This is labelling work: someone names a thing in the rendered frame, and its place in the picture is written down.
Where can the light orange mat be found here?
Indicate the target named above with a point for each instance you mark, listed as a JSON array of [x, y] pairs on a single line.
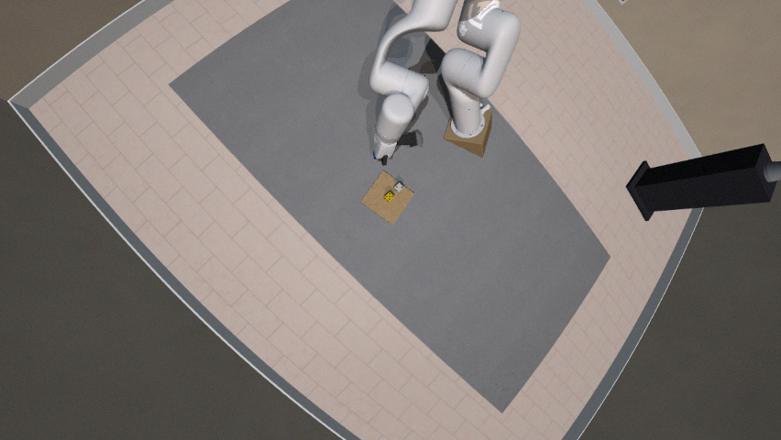
[[374, 199]]

